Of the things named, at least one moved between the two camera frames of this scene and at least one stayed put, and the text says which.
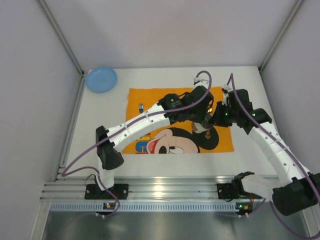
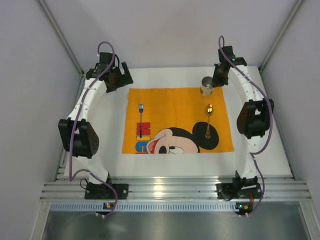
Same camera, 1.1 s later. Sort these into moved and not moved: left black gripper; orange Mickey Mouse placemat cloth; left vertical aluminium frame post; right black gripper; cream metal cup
Moved: cream metal cup; right black gripper; left black gripper
Not moved: left vertical aluminium frame post; orange Mickey Mouse placemat cloth
